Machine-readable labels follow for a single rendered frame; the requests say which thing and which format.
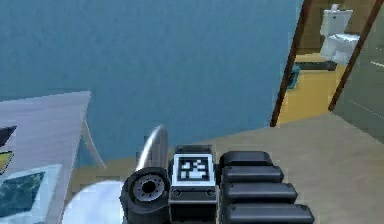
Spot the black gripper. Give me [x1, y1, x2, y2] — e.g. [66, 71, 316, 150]
[120, 166, 172, 224]

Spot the white table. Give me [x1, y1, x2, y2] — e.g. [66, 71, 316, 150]
[0, 90, 108, 224]

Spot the teal white-bordered book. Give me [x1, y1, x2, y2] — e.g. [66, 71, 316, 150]
[0, 164, 63, 224]

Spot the yellow flat object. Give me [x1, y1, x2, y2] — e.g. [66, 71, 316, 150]
[0, 150, 15, 176]

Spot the black flat object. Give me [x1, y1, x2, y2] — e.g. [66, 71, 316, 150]
[0, 125, 18, 148]

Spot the teal small bin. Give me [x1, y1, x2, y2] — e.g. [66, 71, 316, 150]
[287, 65, 302, 90]

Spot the dark bath mat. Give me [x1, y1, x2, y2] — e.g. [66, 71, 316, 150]
[294, 60, 338, 72]

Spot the grey-green room door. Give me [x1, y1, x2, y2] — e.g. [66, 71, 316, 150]
[327, 0, 384, 145]

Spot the white toilet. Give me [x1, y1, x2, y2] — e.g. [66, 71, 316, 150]
[319, 3, 361, 66]

